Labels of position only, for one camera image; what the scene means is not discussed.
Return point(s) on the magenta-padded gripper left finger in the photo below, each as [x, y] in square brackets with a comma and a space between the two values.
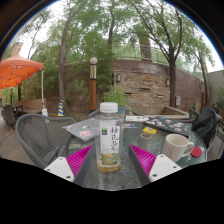
[77, 161]

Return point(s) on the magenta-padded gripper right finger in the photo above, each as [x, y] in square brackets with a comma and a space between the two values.
[146, 161]

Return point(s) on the round glass garden table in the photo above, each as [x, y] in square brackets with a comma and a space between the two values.
[133, 150]

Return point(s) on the yellow sticker card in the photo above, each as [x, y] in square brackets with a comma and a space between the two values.
[149, 130]

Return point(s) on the white ribbed mug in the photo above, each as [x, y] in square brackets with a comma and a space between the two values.
[174, 147]

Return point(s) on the grey sticker-covered laptop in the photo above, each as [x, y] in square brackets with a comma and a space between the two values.
[81, 130]

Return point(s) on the clear white-capped drink bottle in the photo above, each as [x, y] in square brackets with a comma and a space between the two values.
[108, 140]

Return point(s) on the dark sticker-covered laptop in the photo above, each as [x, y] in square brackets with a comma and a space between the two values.
[168, 124]

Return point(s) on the grey wicker chair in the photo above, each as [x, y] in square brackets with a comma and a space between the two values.
[42, 136]

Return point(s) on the white printed leaflet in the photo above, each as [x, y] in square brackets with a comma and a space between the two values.
[136, 118]

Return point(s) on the flat round red coaster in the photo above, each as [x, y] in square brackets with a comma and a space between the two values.
[196, 152]

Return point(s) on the blue yellow striped traffic cone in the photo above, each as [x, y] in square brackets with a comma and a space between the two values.
[61, 108]

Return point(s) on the black jacket on chair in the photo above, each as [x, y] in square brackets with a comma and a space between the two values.
[206, 125]

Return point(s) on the potted green plant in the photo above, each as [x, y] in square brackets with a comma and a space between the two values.
[116, 98]

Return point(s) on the orange canopy tent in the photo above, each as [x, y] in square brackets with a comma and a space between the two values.
[16, 71]

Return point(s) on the globe-topped lamp post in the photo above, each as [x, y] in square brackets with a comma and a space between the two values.
[93, 85]

